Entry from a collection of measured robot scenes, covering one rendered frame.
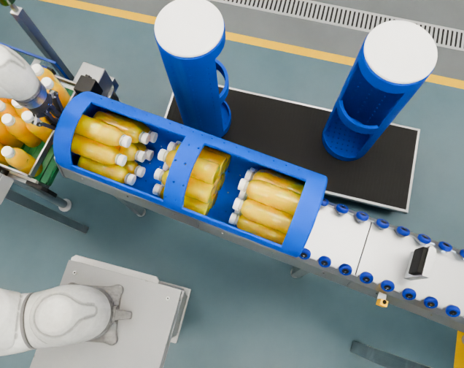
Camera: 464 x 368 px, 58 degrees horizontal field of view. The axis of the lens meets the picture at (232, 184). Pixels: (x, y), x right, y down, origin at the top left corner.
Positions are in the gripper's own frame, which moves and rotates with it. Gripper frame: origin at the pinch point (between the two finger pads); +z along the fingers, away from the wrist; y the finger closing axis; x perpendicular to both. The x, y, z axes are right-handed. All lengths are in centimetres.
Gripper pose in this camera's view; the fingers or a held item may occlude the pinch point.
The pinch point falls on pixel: (62, 125)
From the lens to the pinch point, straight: 153.5
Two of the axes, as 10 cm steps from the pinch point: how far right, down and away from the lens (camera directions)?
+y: -3.7, 9.0, -2.5
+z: 0.3, 2.7, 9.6
